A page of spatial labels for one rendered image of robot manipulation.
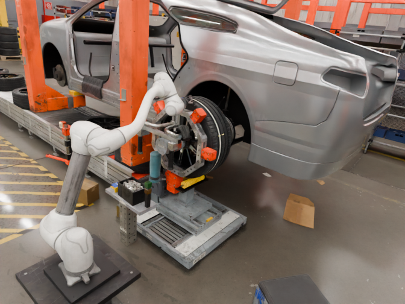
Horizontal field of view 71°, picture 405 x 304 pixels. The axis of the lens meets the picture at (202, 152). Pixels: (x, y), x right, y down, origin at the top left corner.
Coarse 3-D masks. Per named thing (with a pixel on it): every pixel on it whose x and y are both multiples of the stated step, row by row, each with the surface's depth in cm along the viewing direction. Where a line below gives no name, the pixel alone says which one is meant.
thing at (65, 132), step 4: (60, 124) 340; (64, 128) 321; (68, 128) 322; (64, 132) 320; (68, 132) 323; (48, 156) 349; (52, 156) 348; (60, 160) 343; (64, 160) 340; (68, 164) 336
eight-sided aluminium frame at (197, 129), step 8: (160, 112) 227; (184, 112) 209; (192, 112) 211; (152, 120) 235; (160, 120) 235; (192, 128) 209; (200, 128) 210; (152, 136) 240; (200, 136) 205; (152, 144) 242; (200, 144) 208; (200, 152) 210; (200, 160) 212; (176, 168) 237; (192, 168) 219; (184, 176) 227
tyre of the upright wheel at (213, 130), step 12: (192, 108) 215; (204, 108) 215; (216, 108) 224; (204, 120) 210; (216, 120) 216; (216, 132) 212; (228, 132) 223; (216, 144) 212; (228, 144) 226; (216, 156) 217; (204, 168) 222; (216, 168) 240
